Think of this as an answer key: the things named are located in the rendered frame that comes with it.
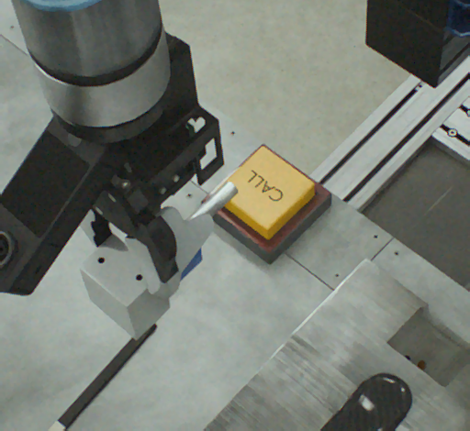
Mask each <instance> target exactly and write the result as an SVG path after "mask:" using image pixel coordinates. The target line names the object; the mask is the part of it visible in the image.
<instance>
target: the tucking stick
mask: <svg viewBox="0 0 470 431"><path fill-rule="evenodd" d="M156 327H157V325H156V324H154V325H152V326H150V327H149V328H148V329H147V331H146V332H145V333H144V334H143V335H142V336H141V337H139V338H138V339H137V340H136V339H135V338H134V337H132V338H131V339H130V341H129V342H127V344H126V345H125V346H124V347H123V348H122V349H121V350H120V351H119V352H118V354H117V355H116V356H115V357H114V358H113V359H112V360H111V361H110V362H109V363H108V364H107V365H106V366H105V367H104V370H102V371H101V372H100V373H99V374H98V375H97V376H96V377H95V378H94V380H93V382H92V383H91V384H89V385H88V386H87V387H86V388H85V389H84V391H83V392H82V394H81V395H80V396H79V397H78V398H76V399H75V401H74V402H73V403H72V404H71V405H70V407H69V408H68V409H67V411H66V412H64V413H63V414H62V415H61V416H60V417H59V419H58V421H57V422H56V423H55V424H54V425H52V426H51V427H50V428H49V429H48V431H63V430H64V429H66V428H67V427H68V426H69V425H70V423H71V422H72V421H73V420H74V418H75V417H76V416H77V415H79V413H81V412H82V411H83V409H84V408H85V407H86V405H87V404H88V403H89V402H91V401H92V400H93V399H94V398H95V396H96V394H97V393H98V392H99V391H100V390H101V389H102V388H104V386H105V385H106V384H107V383H108V381H109V380H110V379H111V377H112V376H113V375H114V374H115V373H117V372H118V371H119V370H120V367H121V366H122V365H123V364H124V363H125V362H126V361H127V360H129V358H130V357H131V355H132V354H133V353H134V352H135V351H136V350H137V348H138V347H139V346H141V345H142V344H143V342H144V341H145V339H146V338H147V337H148V336H149V335H150V334H151V333H152V332H154V329H155V328H156Z"/></svg>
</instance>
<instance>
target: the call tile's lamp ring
mask: <svg viewBox="0 0 470 431"><path fill-rule="evenodd" d="M262 147H265V148H266V149H268V150H269V151H271V152H272V153H274V154H275V155H276V156H278V157H279V158H280V160H282V161H285V162H286V163H287V164H289V165H290V166H291V167H293V168H294V169H295V170H297V171H298V172H300V173H301V174H302V175H304V176H305V177H306V178H308V179H309V180H311V181H312V182H313V183H315V191H317V192H318V193H319V194H318V195H317V196H316V197H315V199H314V200H313V201H312V202H310V203H309V204H308V205H307V206H306V207H305V208H303V209H302V210H301V211H300V213H299V214H298V215H296V216H295V217H294V218H293V219H292V220H291V221H290V222H289V223H288V224H287V226H286V227H284V228H283V229H282V230H281V231H280V232H279V233H278V234H277V235H276V236H275V237H274V239H273V240H271V241H270V242H269V243H268V242H266V241H265V240H264V239H263V238H262V237H261V236H260V235H257V234H256V233H255V232H253V231H252V230H251V229H249V228H248V227H247V226H245V225H244V224H243V223H242V222H241V221H240V220H239V219H238V218H236V217H235V216H234V215H231V214H230V213H228V211H227V210H226V209H225V208H223V207H222V208H221V209H220V210H219V211H218V212H217V214H218V215H220V216H222V217H223V218H224V219H226V220H227V221H228V222H229V223H231V225H232V226H234V227H236V228H237V229H238V230H239V231H240V232H241V233H243V234H244V235H246V236H248V237H249V238H250V240H252V241H253V242H254V243H256V244H257V245H259V246H260V247H262V248H263V249H265V250H266V252H267V253H268V254H269V253H270V252H271V250H273V249H274V248H275V247H276V246H277V245H278V244H279V243H280V242H281V241H282V240H283V239H284V238H286V237H287V236H288V235H289V234H290V233H291V232H292V231H293V230H294V229H295V228H296V227H298V226H299V224H300V223H301V222H302V221H303V220H304V219H305V218H306V217H307V216H308V215H309V214H310V213H312V211H313V210H314V209H315V208H316V207H317V206H318V205H319V204H320V203H321V202H322V201H323V200H325V199H326V197H327V196H328V195H329V194H330V192H329V191H328V190H327V189H325V188H323V187H322V186H320V184H319V183H317V182H316V181H314V180H313V179H312V178H309V177H308V176H307V175H306V174H305V173H303V172H302V171H301V170H300V169H299V168H296V167H295V166H294V165H292V164H291V163H290V162H288V161H287V160H284V158H283V157H281V156H280V155H279V154H277V153H276V152H275V151H273V150H272V149H269V148H268V147H266V146H265V144H264V143H263V144H262V146H261V147H260V148H262ZM260 148H258V149H256V150H255V151H254V152H253V153H252V154H251V155H250V156H249V157H248V158H247V160H249V159H250V157H251V156H252V155H253V154H254V153H255V152H256V151H257V150H259V149H260ZM247 160H245V161H244V162H246V161H247ZM244 162H243V163H244ZM243 163H241V164H240V165H239V166H238V167H237V168H236V169H235V170H234V171H233V172H232V173H231V174H234V173H235V172H236V170H237V169H238V168H239V167H240V166H241V165H242V164H243ZM231 174H230V175H231ZM230 175H229V176H228V177H227V178H225V179H224V180H223V181H222V182H221V183H220V184H218V186H217V187H216V188H215V189H214V190H213V191H212V192H210V193H209V194H208V195H207V196H205V197H204V199H203V200H202V201H201V202H202V203H204V202H206V201H207V200H208V199H209V197H210V196H211V195H212V194H213V193H214V192H215V191H216V190H217V189H218V188H219V187H220V186H221V184H222V183H224V182H225V181H226V180H227V179H228V178H229V177H230Z"/></svg>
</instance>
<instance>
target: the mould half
mask: <svg viewBox="0 0 470 431"><path fill-rule="evenodd" d="M427 305H428V302H426V301H424V300H423V299H421V298H420V297H419V296H417V295H416V294H415V293H413V292H412V291H410V290H409V288H408V287H406V286H405V285H404V284H402V283H401V282H398V281H397V280H395V279H394V278H393V276H391V275H390V274H389V273H386V272H385V271H383V270H382V269H381V268H379V267H378V266H377V265H375V264H374V263H373V262H372V261H370V260H369V259H368V258H366V259H365V260H364V261H362V262H361V263H360V265H359V266H358V267H357V268H356V269H355V270H354V271H353V272H352V273H351V274H349V275H348V276H347V277H346V279H345V281H344V282H343V283H342V284H341V285H340V286H339V287H338V288H337V289H335V290H334V292H333V293H332V294H331V295H330V296H329V297H328V298H327V299H326V300H325V301H324V302H322V303H321V304H320V306H319V307H318V308H317V309H316V310H315V311H314V312H313V313H312V314H311V315H309V316H308V318H307V320H306V321H305V322H304V323H303V324H302V325H301V326H300V327H299V328H297V329H296V331H295V332H294V333H293V334H292V335H291V336H290V338H289V339H288V340H287V341H286V342H285V344H284V345H283V346H282V347H280V348H279V349H278V350H277V351H276V352H275V353H274V354H273V356H272V358H271V359H269V360H268V361H267V362H266V363H265V364H264V365H263V366H262V367H261V368H260V370H259V371H257V372H256V373H255V374H254V376H253V377H252V378H251V379H250V380H249V381H248V383H247V384H246V385H244V386H243V387H242V388H241V389H240V391H239V392H238V393H237V394H236V396H235V397H234V398H233V399H231V400H230V401H229V402H228V403H227V404H226V405H225V407H224V409H223V410H222V411H221V412H220V413H219V414H217V415H216V416H215V417H214V418H213V419H212V421H211V422H210V423H209V424H208V425H207V427H205V428H204V429H203V430H202V431H319V430H320V429H321V428H322V427H323V426H325V425H326V424H327V422H328V421H329V420H330V418H331V417H332V416H333V415H334V414H336V412H337V411H338V410H339V409H340V408H341V406H342V405H343V404H344V403H345V401H346V400H347V399H349V398H350V397H351V396H352V395H353V392H354V391H355V389H356V388H357V387H358V386H359V385H360V384H362V382H363V381H365V382H367V380H368V379H370V378H371V377H373V376H376V375H380V374H390V375H393V376H396V377H398V378H400V379H401V380H402V381H403V382H404V383H405V384H406V385H407V386H408V389H409V391H410V392H411V396H412V402H411V406H410V407H409V409H408V411H407V413H406V415H407V416H406V418H405V419H404V420H403V421H402V422H401V423H400V425H399V426H397V428H396V429H395V431H470V360H469V361H468V362H467V363H466V365H465V367H464V368H463V369H462V370H460V371H459V372H458V374H457V375H456V376H455V377H454V378H453V380H452V381H451V382H450V384H449V385H447V386H446V387H445V388H444V387H442V386H441V385H440V384H439V383H438V382H436V381H434V380H433V379H432V377H430V376H429V375H428V374H427V373H425V372H424V371H422V370H420V369H419V368H417V366H416V365H415V364H414V363H412V362H410V361H409V360H407V359H406V358H405V357H403V356H402V354H401V353H398V352H397V351H396V350H395V349H393V348H392V347H390V346H389V345H388V344H386V343H387V341H388V340H389V339H390V338H391V337H392V336H394V335H395V334H396V332H397V331H398V330H400V328H401V327H402V326H403V325H404V324H405V323H406V322H407V321H408V320H409V319H410V318H411V317H412V316H413V315H414V313H415V312H416V311H417V310H418V309H419V308H420V307H421V308H422V309H424V308H426V307H427Z"/></svg>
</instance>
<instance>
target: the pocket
mask: <svg viewBox="0 0 470 431"><path fill-rule="evenodd" d="M428 311H429V305H427V307H426V308H424V309H422V308H421V307H420V308H419V309H418V310H417V311H416V312H415V313H414V315H413V316H412V317H411V318H410V319H409V320H408V321H407V322H406V323H405V324H404V325H403V326H402V327H401V328H400V330H398V331H397V332H396V334H395V335H394V336H392V337H391V338H390V339H389V340H388V341H387V343H386V344H388V345H389V346H390V347H392V348H393V349H395V350H396V351H397V352H398V353H401V354H402V356H403V357H405V358H406V359H407V360H409V361H410V362H412V363H414V364H415V365H416V366H417V363H418V362H419V361H420V360H425V361H426V363H427V368H426V370H423V371H424V372H425V373H427V374H428V375H429V376H430V377H432V379H433V380H434V381H436V382H438V383H439V384H440V385H441V386H442V387H444V388H445V387H446V386H447V385H449V384H450V382H451V381H452V380H453V378H454V377H455V376H456V375H457V374H458V372H459V371H460V370H462V369H463V368H464V367H465V365H466V363H467V362H468V361H469V360H470V344H469V343H468V342H466V341H465V339H463V338H462V337H459V336H458V335H457V334H455V333H454V332H453V331H452V330H451V329H449V327H447V326H446V325H444V324H443V323H442V322H440V321H439V320H438V319H435V318H434V317H433V316H431V314H430V313H428Z"/></svg>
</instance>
